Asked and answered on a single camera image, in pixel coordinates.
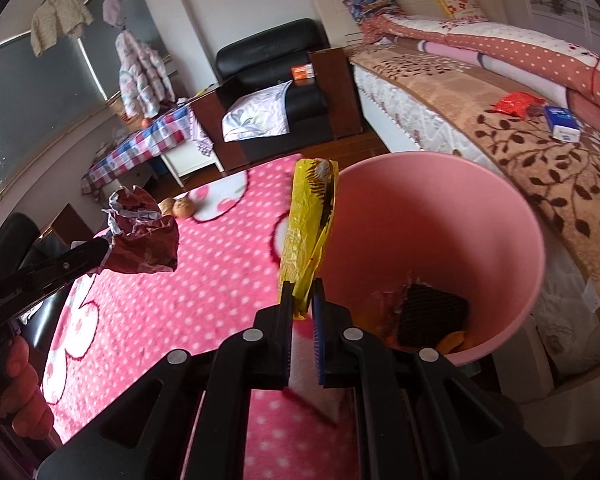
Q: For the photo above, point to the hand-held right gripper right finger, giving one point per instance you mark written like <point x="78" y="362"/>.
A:
<point x="320" y="335"/>

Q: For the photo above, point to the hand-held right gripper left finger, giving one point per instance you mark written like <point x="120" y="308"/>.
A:
<point x="272" y="350"/>

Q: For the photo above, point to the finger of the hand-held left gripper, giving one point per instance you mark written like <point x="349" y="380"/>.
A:
<point x="55" y="275"/>

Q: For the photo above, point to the dark red wrapper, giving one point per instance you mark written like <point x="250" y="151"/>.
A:
<point x="140" y="240"/>

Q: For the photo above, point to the yellow snack wrapper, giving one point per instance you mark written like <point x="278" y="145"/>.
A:
<point x="307" y="230"/>

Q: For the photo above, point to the red foam net sleeve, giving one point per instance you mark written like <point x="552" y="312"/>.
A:
<point x="430" y="320"/>

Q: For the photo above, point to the pink plastic bin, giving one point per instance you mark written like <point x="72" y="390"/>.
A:
<point x="430" y="210"/>

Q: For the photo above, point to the person's left hand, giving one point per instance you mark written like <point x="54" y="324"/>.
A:
<point x="27" y="400"/>

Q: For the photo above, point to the black chair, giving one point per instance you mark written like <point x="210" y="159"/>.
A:
<point x="15" y="240"/>

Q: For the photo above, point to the pink polka-dot blanket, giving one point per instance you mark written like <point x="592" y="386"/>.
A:
<point x="205" y="285"/>

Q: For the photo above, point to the orange peel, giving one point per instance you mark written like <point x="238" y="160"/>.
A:
<point x="450" y="342"/>

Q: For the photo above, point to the plaid covered table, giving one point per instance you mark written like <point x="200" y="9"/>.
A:
<point x="135" y="150"/>

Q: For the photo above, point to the orange fruit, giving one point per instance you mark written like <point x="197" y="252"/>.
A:
<point x="145" y="122"/>

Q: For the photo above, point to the woven basket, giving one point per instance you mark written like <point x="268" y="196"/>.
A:
<point x="116" y="107"/>

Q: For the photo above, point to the window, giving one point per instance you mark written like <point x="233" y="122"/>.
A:
<point x="30" y="90"/>

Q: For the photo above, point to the small purple floral cloth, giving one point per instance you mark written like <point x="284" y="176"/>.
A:
<point x="202" y="135"/>

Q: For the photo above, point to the brown wooden side cabinet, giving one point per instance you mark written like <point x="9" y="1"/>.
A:
<point x="215" y="130"/>

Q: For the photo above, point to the hanging padded jacket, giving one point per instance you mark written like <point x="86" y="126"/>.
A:
<point x="140" y="75"/>

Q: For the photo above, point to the white floral cloth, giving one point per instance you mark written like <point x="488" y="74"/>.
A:
<point x="257" y="115"/>

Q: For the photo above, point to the white bed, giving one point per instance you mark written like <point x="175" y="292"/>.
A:
<point x="415" y="120"/>

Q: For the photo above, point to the brown wooden nightstand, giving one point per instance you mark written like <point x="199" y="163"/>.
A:
<point x="335" y="95"/>

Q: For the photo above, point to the white plastic bag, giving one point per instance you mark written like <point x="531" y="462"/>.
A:
<point x="565" y="320"/>

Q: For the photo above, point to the hanging cream knit sweater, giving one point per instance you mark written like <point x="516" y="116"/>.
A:
<point x="57" y="20"/>

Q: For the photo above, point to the orange box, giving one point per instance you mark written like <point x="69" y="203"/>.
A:
<point x="303" y="72"/>

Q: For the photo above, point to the hanging purple hat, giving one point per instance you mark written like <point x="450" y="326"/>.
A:
<point x="114" y="7"/>

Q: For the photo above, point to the black leather armchair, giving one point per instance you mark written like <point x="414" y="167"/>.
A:
<point x="270" y="50"/>

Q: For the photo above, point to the brown leaf-patterned blanket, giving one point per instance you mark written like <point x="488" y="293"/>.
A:
<point x="480" y="90"/>

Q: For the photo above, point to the red snack packet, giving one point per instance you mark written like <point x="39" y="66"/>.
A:
<point x="515" y="104"/>

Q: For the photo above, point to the pink folded blanket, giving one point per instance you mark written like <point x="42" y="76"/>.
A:
<point x="455" y="52"/>

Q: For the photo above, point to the blue and white box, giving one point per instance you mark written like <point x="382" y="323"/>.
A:
<point x="562" y="122"/>

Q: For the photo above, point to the colourful patterned pillow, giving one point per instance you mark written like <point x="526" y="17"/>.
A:
<point x="372" y="5"/>

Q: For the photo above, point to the pink dotted quilt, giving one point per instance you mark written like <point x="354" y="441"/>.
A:
<point x="505" y="45"/>

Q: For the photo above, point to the yellow floral pillow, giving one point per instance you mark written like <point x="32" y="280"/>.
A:
<point x="460" y="6"/>

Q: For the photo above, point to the white wardrobe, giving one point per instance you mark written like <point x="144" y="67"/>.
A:
<point x="565" y="5"/>

